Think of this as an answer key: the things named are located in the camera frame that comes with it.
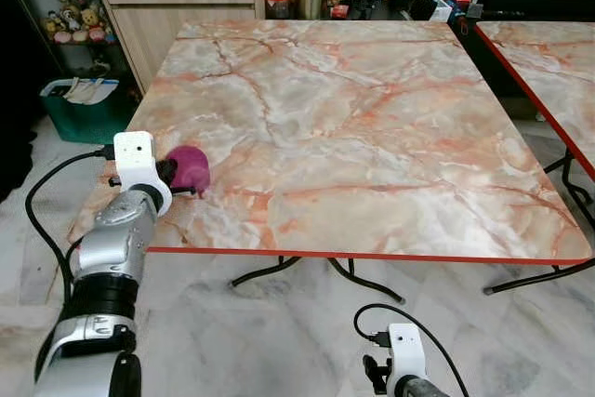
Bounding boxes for white papers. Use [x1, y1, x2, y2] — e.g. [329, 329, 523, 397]
[58, 77, 120, 106]

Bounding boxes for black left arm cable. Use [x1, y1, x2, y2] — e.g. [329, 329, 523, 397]
[24, 145, 118, 310]

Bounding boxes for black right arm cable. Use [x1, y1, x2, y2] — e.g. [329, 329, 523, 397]
[352, 303, 471, 397]

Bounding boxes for dark glass shelf unit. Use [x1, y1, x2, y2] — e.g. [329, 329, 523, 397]
[0, 0, 131, 142]

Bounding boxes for white and blue box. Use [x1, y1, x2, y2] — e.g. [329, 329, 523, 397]
[423, 0, 456, 23]

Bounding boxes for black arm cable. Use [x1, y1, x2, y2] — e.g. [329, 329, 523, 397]
[24, 145, 118, 310]
[352, 303, 471, 397]

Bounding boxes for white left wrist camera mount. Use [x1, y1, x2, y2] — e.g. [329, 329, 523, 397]
[112, 130, 174, 218]

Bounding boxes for green plastic basket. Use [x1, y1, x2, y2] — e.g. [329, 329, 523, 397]
[39, 78, 138, 146]

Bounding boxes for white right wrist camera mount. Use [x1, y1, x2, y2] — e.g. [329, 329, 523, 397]
[385, 323, 430, 395]

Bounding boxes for plush toy bears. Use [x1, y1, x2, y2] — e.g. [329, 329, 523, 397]
[42, 0, 118, 46]

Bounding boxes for purple plastic cup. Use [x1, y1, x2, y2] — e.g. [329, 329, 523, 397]
[164, 145, 213, 199]

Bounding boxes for marble-print folding table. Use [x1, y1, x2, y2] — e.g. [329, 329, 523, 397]
[69, 20, 595, 305]
[473, 20, 595, 231]

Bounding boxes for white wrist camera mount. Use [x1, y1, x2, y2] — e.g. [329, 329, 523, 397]
[385, 323, 430, 395]
[112, 130, 174, 218]

